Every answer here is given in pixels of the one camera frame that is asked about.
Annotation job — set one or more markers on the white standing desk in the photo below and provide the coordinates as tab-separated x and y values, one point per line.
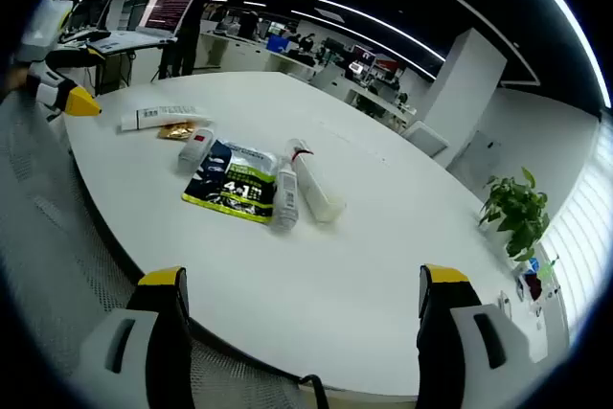
120	40

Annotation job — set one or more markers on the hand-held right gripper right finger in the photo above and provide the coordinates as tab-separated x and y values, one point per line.
455	332

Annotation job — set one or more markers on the tall white bottle red collar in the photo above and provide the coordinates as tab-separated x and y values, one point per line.
316	188

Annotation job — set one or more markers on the small clear-capped skincare bottle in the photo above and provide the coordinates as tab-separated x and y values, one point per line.
286	198

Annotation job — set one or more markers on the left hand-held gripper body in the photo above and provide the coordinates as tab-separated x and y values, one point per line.
40	30

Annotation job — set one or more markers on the potted green plant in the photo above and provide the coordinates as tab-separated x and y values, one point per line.
517	212

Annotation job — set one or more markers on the gold foil skincare sachet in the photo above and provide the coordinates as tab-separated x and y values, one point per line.
177	132

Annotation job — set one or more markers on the dark red pouch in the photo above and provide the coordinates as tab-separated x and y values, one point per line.
534	284

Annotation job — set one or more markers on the green dark face mask pouch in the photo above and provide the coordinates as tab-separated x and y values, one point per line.
225	184

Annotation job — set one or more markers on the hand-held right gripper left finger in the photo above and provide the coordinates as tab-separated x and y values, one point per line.
143	332

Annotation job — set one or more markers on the white pump bottle red label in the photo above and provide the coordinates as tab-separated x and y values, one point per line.
194	150

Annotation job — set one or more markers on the blue storage box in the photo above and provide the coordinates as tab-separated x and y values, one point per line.
279	43

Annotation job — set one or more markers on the white skincare tube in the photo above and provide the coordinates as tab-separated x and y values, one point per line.
158	117

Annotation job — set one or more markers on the open laptop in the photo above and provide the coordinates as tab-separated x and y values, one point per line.
172	2

